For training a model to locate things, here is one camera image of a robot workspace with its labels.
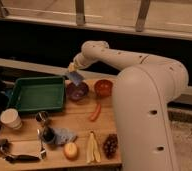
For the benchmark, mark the white paper cup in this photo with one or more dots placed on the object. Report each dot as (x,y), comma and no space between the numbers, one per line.
(11,119)

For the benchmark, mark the purple bowl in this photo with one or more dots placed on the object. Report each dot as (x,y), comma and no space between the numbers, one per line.
(76,93)

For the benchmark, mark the bunch of dark grapes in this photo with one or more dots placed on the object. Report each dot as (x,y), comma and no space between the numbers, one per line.
(110,146)

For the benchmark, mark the small metal cup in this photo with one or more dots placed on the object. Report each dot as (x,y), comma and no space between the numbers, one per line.
(42,117)

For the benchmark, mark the red bowl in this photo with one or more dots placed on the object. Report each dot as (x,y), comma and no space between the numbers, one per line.
(103,88)

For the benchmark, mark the blue cloth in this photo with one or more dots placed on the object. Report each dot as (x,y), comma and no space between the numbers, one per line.
(64,136)

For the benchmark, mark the orange carrot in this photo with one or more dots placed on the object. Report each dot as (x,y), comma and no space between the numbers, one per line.
(96,113)

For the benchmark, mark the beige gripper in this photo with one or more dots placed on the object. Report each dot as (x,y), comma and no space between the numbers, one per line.
(72,67)

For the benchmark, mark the yellow banana peel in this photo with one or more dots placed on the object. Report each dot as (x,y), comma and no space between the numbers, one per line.
(92,152)

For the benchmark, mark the yellow apple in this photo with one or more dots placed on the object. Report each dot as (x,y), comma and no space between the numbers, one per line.
(70,150)

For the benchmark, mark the black handled tool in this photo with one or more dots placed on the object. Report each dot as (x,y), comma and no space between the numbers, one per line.
(21,158)

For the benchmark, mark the metal tongs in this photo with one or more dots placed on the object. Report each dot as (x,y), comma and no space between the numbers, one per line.
(42,150)

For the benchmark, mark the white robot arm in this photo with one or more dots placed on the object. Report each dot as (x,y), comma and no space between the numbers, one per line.
(141,91)

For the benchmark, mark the green plastic tray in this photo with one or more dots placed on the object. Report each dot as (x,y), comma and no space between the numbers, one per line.
(36,94)

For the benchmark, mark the blue cup with dark inside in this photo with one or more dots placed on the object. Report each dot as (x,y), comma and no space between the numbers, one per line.
(48,135)

